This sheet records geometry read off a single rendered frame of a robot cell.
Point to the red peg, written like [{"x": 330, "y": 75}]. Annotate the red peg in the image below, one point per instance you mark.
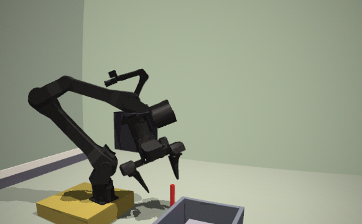
[{"x": 172, "y": 194}]

